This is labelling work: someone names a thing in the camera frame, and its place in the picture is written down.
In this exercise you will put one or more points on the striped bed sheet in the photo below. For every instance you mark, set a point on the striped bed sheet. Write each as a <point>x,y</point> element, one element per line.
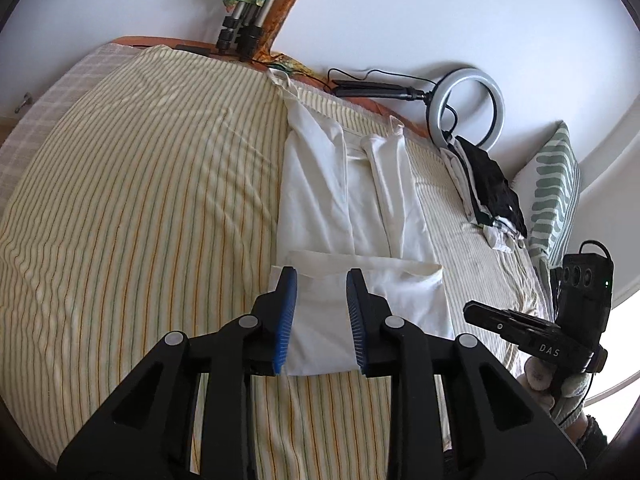
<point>140,220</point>

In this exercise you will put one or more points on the pile of black white clothes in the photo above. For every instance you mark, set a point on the pile of black white clothes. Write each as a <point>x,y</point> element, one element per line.
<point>492,192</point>

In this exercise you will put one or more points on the green patterned pillow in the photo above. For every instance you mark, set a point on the green patterned pillow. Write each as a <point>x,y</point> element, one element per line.
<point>555,195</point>

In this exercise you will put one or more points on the plaid blanket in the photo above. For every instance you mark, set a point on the plaid blanket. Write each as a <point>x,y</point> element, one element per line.
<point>45,110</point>

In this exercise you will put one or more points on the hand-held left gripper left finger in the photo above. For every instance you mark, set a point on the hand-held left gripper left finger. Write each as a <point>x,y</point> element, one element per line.
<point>284,320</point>

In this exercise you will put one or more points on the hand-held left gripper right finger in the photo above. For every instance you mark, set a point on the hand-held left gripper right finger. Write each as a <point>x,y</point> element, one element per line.
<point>356,320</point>

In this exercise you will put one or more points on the orange wooden beam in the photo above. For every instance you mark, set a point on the orange wooden beam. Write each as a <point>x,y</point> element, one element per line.
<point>292,0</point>

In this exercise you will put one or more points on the white cloth garment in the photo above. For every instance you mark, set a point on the white cloth garment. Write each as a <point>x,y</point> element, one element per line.
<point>350,220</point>

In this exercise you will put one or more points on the person's right forearm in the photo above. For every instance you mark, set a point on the person's right forearm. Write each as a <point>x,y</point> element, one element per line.
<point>590,432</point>

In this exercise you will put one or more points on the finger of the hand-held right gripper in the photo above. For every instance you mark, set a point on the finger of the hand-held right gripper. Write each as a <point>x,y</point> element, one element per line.
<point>492,319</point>

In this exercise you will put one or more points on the person's right hand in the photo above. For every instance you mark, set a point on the person's right hand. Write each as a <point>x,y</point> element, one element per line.
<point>542,380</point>

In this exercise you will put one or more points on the grey tripod legs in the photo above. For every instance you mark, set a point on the grey tripod legs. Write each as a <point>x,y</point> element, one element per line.
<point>245,25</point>

